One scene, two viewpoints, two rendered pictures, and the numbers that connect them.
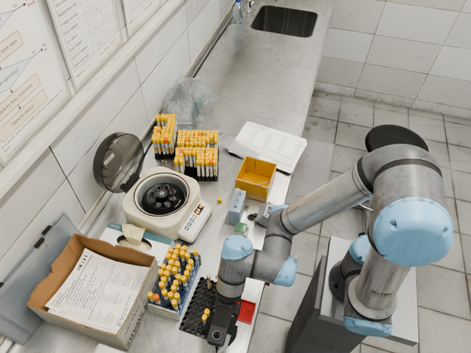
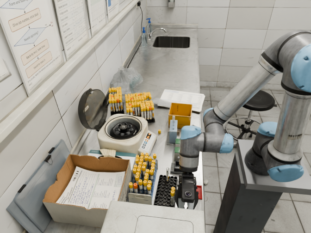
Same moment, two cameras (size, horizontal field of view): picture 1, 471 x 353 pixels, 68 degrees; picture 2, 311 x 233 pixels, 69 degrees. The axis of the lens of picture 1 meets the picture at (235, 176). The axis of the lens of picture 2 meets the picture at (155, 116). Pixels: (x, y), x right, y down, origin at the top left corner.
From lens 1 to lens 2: 35 cm
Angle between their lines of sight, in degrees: 13
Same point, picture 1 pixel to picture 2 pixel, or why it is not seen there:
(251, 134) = (169, 95)
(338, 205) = (253, 86)
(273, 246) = (214, 128)
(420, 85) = not seen: hidden behind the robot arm
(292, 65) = (183, 61)
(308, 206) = (233, 95)
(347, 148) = not seen: hidden behind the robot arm
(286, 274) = (227, 142)
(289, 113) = (189, 83)
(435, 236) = not seen: outside the picture
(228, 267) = (188, 144)
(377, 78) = (228, 73)
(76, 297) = (75, 197)
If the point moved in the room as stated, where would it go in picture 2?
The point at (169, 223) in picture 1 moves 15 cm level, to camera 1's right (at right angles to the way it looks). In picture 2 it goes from (132, 142) to (162, 139)
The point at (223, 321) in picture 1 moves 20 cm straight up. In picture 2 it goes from (189, 185) to (194, 145)
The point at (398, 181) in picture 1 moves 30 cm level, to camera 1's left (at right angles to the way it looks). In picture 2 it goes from (298, 42) to (192, 49)
